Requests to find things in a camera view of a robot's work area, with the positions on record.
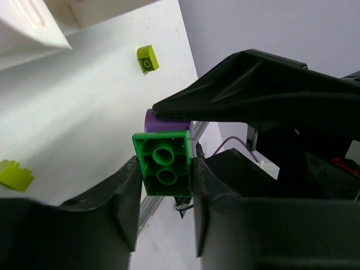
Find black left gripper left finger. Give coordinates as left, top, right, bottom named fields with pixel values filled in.
left=1, top=157, right=142, bottom=269

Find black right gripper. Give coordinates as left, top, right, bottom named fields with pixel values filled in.
left=246, top=71, right=360, bottom=200

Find lime sloped lego brick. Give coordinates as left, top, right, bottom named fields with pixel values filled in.
left=136, top=45, right=159, bottom=73

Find green lego brick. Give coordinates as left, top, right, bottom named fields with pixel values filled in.
left=132, top=130, right=194, bottom=197

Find purple round lego piece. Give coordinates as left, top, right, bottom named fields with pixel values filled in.
left=145, top=109, right=196, bottom=156

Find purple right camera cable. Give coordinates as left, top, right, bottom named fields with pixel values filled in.
left=210, top=136, right=261, bottom=164

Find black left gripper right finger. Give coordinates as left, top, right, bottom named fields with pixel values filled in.
left=193, top=150, right=359, bottom=269

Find white drawer cabinet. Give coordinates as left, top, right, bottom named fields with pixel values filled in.
left=1, top=0, right=151, bottom=70

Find lime small lego brick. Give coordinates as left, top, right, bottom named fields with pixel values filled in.
left=0, top=160, right=34, bottom=192

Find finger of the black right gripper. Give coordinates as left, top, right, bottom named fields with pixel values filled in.
left=152, top=49, right=359, bottom=123

